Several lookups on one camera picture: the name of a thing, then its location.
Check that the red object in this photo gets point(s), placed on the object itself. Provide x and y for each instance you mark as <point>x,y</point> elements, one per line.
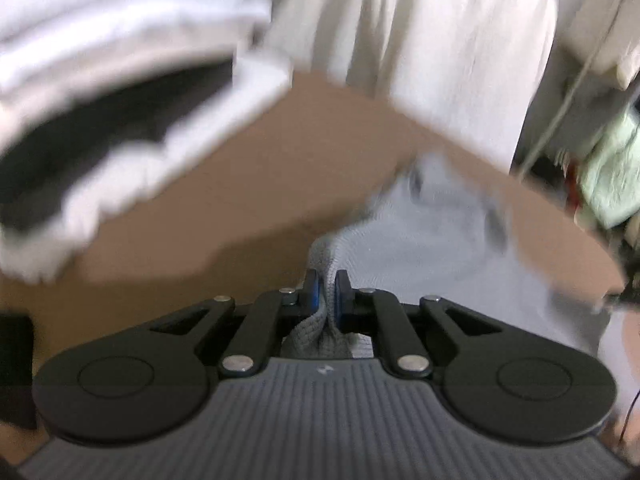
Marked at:
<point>571,185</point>

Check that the stack of clothes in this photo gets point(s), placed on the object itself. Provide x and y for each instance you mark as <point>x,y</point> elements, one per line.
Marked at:
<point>100,60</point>

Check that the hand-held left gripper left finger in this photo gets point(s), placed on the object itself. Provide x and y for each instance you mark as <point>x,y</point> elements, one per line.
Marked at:
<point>312,297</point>

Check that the pale green cloth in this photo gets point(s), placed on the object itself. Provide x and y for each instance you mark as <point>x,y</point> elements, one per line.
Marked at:
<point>612,175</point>

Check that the black box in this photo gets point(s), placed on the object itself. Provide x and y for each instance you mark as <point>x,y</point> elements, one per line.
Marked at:
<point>17,370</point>

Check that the cream quilted cloth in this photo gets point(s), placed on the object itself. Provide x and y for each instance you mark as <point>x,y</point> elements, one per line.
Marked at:
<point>595,25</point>

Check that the white robe on chair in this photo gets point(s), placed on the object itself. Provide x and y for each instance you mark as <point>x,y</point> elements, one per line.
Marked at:
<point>410,40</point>

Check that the light blue-grey knit garment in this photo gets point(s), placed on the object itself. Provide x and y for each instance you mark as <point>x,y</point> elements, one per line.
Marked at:
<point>430,250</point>

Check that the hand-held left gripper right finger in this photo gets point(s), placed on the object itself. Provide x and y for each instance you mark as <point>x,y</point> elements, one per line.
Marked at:
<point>342,300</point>

